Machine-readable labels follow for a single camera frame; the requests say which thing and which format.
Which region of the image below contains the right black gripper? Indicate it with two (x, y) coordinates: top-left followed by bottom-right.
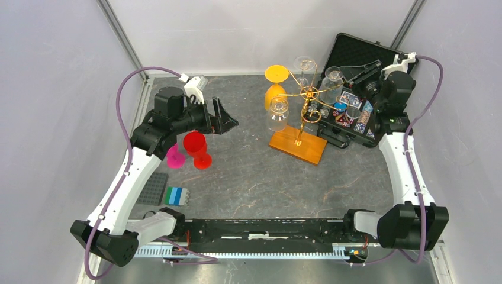
(338, 60), (387, 111)

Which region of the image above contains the clear glass front left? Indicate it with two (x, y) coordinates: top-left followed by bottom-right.
(266, 96), (289, 132)

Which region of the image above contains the green blue lego block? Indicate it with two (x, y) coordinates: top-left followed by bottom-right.
(163, 186), (190, 206)

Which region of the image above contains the clear textured glass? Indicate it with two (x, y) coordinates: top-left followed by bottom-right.
(320, 66), (345, 106)

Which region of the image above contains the clear glass back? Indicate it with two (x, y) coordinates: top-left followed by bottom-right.
(294, 56), (317, 90)

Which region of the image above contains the blue playing card deck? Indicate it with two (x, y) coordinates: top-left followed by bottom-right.
(339, 91), (362, 108)

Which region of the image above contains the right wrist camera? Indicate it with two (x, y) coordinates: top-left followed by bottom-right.
(382, 52), (417, 78)

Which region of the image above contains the blue poker chip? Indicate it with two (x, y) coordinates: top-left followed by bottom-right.
(333, 102), (348, 112)

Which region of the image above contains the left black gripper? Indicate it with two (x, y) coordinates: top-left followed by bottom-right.
(172, 96), (238, 135)

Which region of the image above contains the yellow wine glass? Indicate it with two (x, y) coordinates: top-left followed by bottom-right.
(264, 64), (289, 110)

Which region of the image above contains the grey lego baseplate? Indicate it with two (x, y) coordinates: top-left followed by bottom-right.
(136, 172), (169, 206)

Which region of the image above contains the pink wine glass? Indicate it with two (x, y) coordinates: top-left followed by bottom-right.
(166, 143), (186, 169)

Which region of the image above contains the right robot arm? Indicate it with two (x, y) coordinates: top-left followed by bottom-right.
(342, 63), (449, 251)

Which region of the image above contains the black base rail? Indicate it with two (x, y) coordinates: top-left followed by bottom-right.
(129, 218), (444, 262)

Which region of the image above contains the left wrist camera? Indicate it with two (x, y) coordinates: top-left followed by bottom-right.
(184, 75), (208, 104)

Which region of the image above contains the red wine glass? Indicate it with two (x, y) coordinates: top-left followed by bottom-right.
(182, 131), (212, 170)

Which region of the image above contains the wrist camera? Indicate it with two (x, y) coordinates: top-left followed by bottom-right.
(184, 75), (208, 104)
(382, 52), (417, 78)

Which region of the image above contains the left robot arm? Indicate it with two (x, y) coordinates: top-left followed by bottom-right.
(70, 87), (239, 267)

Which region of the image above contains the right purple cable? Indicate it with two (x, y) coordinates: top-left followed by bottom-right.
(345, 55), (445, 267)

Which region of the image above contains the black poker chip case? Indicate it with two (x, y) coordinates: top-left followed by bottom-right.
(310, 33), (417, 149)

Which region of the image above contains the gold wire glass rack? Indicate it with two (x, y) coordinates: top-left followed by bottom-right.
(269, 70), (333, 165)

